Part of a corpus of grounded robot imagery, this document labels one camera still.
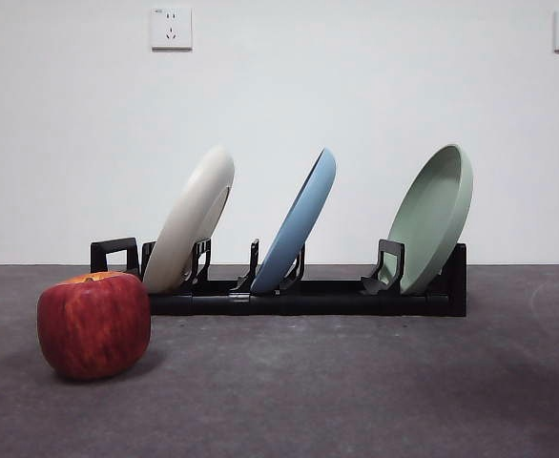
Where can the pale yellow cream plate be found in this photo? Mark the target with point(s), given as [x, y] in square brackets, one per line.
[189, 224]

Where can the red apple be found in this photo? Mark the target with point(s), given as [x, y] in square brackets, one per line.
[93, 329]

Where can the blue plate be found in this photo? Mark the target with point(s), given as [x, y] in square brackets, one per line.
[298, 224]

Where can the green plate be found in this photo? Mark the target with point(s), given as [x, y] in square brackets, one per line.
[427, 219]

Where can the black plate rack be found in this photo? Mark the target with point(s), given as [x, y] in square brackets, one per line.
[308, 303]

